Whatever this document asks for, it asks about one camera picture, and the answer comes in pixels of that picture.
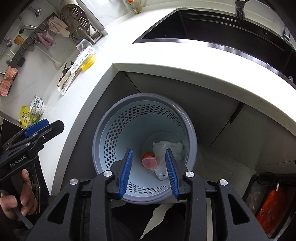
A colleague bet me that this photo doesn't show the clear plastic bag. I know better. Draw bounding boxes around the clear plastic bag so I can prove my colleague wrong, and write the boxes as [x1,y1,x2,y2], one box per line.
[150,161,169,181]

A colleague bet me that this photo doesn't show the pink leaf-shaped dish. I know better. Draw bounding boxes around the pink leaf-shaped dish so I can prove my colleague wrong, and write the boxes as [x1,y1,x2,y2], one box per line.
[142,156,158,170]

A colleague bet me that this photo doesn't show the white paper towel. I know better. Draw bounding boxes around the white paper towel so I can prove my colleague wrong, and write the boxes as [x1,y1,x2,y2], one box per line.
[152,139,185,163]

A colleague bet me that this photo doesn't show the white toothbrush package card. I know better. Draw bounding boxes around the white toothbrush package card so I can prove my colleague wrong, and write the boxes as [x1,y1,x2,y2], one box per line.
[57,46,97,95]

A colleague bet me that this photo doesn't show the black cloth rag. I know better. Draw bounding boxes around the black cloth rag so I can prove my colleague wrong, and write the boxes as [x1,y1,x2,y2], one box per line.
[59,61,74,82]

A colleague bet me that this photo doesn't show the yellow plastic lid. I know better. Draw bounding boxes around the yellow plastic lid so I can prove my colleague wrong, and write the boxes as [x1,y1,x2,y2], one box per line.
[81,55,96,72]

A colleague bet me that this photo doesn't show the grey perforated trash bin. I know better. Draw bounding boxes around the grey perforated trash bin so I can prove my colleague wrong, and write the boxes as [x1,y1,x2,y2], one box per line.
[92,93,198,204]

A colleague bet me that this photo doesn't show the black kitchen sink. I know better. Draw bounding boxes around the black kitchen sink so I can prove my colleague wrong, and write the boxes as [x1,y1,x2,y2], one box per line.
[135,9,295,87]

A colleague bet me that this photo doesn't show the person's left hand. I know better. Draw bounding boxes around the person's left hand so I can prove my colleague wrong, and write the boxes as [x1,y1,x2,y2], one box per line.
[0,168,39,220]

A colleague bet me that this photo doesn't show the yellow green refill pouch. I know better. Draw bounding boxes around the yellow green refill pouch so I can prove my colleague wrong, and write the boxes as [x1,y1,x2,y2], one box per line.
[18,106,40,128]

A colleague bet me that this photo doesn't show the stacked patterned ceramic bowls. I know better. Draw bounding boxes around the stacked patterned ceramic bowls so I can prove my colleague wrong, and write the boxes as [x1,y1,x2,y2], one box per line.
[29,95,46,116]

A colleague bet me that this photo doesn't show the orange small object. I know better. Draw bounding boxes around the orange small object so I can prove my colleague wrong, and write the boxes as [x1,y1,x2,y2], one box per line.
[142,152,155,160]

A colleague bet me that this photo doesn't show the pink checkered cloth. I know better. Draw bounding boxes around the pink checkered cloth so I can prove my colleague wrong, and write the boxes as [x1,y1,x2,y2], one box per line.
[0,66,18,97]

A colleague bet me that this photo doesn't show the white bottle brush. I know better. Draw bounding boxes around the white bottle brush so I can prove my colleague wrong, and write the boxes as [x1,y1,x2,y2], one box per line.
[36,46,62,68]

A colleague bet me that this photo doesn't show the purple hanging cloth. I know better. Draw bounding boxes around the purple hanging cloth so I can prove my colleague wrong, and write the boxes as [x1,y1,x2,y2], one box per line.
[35,30,56,50]

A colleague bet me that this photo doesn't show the steel dish rack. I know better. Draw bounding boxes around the steel dish rack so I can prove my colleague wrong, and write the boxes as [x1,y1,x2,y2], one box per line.
[70,24,103,45]

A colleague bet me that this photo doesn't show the beige hanging cloth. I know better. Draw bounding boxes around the beige hanging cloth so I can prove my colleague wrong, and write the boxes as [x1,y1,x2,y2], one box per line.
[47,16,70,38]

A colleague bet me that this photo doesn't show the steel steamer tray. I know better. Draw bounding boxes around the steel steamer tray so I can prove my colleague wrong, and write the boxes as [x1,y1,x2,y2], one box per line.
[60,4,90,43]

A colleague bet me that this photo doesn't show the chrome faucet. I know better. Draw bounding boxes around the chrome faucet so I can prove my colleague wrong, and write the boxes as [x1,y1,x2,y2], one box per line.
[235,0,249,19]

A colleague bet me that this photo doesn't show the black wall hook rail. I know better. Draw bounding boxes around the black wall hook rail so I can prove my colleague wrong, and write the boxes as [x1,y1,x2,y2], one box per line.
[10,13,57,68]

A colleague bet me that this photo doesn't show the gas valve with yellow hose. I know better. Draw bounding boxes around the gas valve with yellow hose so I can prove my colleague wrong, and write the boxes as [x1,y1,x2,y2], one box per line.
[125,0,143,14]

